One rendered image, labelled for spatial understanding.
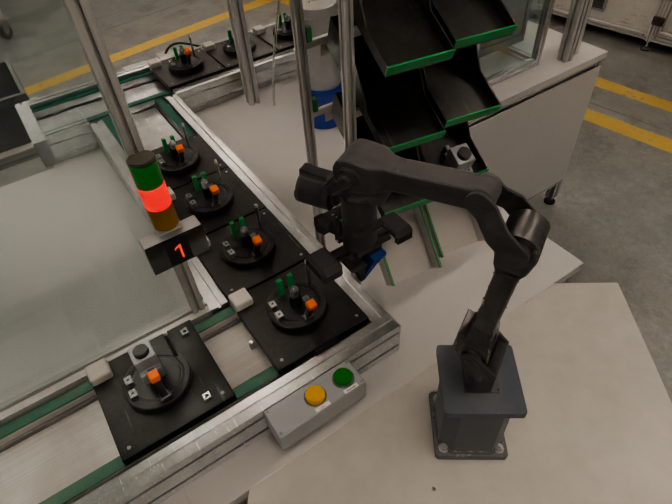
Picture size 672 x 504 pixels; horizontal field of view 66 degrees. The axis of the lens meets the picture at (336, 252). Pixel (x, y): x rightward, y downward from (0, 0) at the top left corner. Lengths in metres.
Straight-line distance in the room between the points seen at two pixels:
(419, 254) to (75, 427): 0.85
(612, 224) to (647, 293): 0.47
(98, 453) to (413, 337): 0.74
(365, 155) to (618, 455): 0.83
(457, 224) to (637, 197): 2.08
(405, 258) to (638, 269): 1.81
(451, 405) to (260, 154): 1.21
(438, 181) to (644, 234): 2.45
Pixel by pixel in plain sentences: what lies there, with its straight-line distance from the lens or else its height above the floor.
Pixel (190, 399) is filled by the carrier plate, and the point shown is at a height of 0.97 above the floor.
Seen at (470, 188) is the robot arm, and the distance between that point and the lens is 0.69.
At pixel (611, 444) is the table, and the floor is 0.86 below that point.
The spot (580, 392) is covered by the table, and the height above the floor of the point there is 0.86.
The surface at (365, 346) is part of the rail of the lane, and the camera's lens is 1.16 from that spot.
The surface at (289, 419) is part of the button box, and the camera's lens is 1.09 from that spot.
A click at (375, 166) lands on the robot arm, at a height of 1.50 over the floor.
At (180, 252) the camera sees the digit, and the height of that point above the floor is 1.20.
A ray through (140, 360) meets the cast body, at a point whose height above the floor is 1.09.
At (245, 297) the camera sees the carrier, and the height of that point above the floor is 0.99.
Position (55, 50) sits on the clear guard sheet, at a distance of 0.91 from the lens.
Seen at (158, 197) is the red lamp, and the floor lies 1.34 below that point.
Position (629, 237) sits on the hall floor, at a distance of 3.05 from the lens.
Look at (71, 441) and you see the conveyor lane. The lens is 1.27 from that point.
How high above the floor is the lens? 1.93
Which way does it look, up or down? 46 degrees down
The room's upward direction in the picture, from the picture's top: 4 degrees counter-clockwise
